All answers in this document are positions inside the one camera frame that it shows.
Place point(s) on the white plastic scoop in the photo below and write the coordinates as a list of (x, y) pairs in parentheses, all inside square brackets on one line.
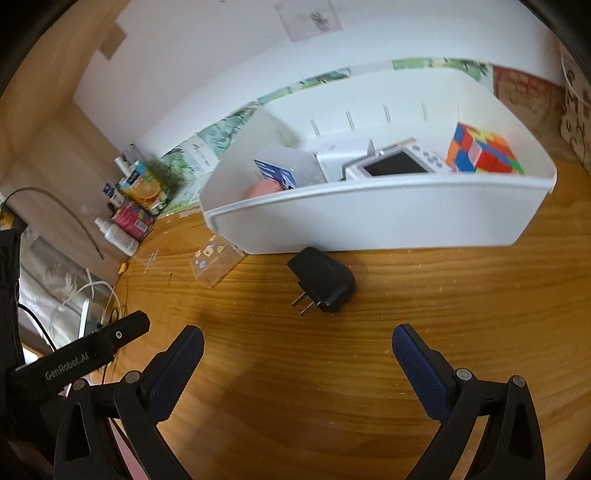
[(304, 168)]

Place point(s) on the black charger plug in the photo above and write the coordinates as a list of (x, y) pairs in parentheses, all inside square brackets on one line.
[(323, 277)]

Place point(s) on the blue and white tube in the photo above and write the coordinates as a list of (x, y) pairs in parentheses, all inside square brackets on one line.
[(113, 194)]

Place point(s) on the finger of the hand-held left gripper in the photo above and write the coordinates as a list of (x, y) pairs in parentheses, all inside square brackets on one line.
[(124, 330), (10, 295)]

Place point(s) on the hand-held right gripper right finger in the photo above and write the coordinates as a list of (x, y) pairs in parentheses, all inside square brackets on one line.
[(420, 369)]

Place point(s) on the white spray bottle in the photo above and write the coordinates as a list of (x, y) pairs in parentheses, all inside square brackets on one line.
[(117, 237)]

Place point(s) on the colourful puzzle cube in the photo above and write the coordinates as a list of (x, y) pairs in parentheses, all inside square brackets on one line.
[(489, 152)]

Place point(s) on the white carton with barcode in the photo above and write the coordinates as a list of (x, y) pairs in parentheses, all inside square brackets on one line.
[(203, 157)]

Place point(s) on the brown tape patch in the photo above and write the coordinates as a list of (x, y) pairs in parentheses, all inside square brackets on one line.
[(112, 42)]

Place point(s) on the green leaf poster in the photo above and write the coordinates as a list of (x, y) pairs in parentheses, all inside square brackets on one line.
[(221, 129)]

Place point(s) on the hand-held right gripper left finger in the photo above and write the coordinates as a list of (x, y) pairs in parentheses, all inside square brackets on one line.
[(180, 364)]

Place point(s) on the wooden shelf frame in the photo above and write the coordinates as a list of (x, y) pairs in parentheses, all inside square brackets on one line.
[(46, 92)]

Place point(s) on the white plastic storage bin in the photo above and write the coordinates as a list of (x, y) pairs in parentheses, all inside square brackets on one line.
[(369, 217)]

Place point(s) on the pink correction tape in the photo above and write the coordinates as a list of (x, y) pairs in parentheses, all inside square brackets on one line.
[(263, 188)]

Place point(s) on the clear sticker-printed plastic case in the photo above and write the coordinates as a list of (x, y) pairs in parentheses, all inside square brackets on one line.
[(212, 261)]

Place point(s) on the pink drink carton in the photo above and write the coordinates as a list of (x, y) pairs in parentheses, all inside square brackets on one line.
[(131, 219)]

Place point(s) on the brown cartoon cardboard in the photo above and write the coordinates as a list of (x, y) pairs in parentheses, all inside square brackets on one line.
[(521, 92)]

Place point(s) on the pink-framed wall sticker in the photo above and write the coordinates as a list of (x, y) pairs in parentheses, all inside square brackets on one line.
[(304, 23)]

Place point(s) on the patterned beige storage bag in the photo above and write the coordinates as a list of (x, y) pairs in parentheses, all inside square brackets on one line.
[(577, 115)]

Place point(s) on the white mini camera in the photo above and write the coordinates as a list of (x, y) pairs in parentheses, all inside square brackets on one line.
[(392, 164)]

